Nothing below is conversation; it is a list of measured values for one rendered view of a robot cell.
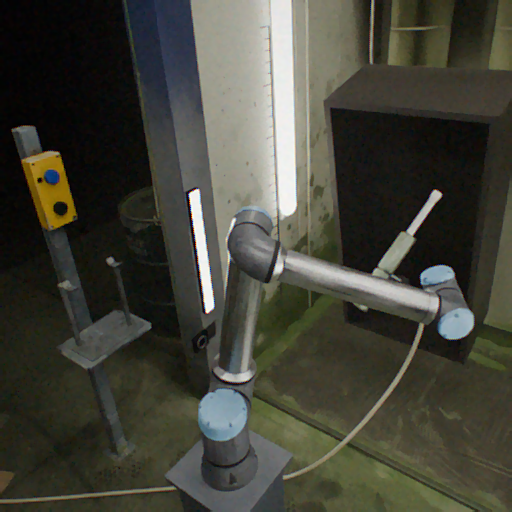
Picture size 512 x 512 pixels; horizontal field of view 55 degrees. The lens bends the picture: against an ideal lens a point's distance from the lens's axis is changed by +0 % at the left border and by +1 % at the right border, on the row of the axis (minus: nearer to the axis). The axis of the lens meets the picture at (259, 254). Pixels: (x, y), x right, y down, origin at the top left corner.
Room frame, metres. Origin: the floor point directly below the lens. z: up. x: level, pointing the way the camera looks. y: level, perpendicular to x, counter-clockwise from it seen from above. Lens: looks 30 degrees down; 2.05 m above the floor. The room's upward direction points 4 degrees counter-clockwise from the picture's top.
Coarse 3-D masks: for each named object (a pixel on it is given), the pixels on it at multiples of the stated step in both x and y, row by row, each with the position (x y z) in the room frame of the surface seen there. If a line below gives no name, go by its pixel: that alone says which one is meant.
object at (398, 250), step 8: (432, 192) 1.58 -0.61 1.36; (432, 200) 1.56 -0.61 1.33; (424, 208) 1.55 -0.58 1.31; (424, 216) 1.53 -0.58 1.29; (416, 224) 1.52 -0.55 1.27; (408, 232) 1.51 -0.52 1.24; (400, 240) 1.49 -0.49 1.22; (408, 240) 1.48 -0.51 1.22; (392, 248) 1.49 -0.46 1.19; (400, 248) 1.47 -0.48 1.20; (408, 248) 1.48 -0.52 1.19; (384, 256) 1.49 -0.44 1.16; (392, 256) 1.46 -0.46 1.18; (400, 256) 1.46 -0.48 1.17; (384, 264) 1.45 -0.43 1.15; (392, 264) 1.45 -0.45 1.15; (376, 272) 1.45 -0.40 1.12; (384, 272) 1.44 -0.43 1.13; (392, 272) 1.45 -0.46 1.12
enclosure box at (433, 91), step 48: (336, 96) 1.85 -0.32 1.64; (384, 96) 1.77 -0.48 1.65; (432, 96) 1.69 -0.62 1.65; (480, 96) 1.63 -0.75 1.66; (336, 144) 1.92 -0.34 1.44; (384, 144) 2.12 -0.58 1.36; (432, 144) 1.98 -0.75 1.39; (480, 144) 1.87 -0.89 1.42; (336, 192) 1.89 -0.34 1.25; (384, 192) 2.16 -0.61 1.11; (480, 192) 1.89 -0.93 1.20; (384, 240) 2.21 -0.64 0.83; (432, 240) 2.05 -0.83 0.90; (480, 240) 1.55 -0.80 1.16; (480, 288) 1.68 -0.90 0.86; (432, 336) 1.85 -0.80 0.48
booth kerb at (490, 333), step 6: (486, 324) 2.30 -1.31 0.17; (480, 330) 2.31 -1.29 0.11; (486, 330) 2.29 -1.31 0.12; (492, 330) 2.27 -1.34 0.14; (498, 330) 2.25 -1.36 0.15; (504, 330) 2.23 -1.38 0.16; (510, 330) 2.22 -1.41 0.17; (480, 336) 2.31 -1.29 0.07; (486, 336) 2.29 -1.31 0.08; (492, 336) 2.27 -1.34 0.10; (498, 336) 2.25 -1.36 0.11; (504, 336) 2.23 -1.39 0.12; (510, 336) 2.21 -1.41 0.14; (498, 342) 2.24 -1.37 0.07; (504, 342) 2.23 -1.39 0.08; (510, 342) 2.21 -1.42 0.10
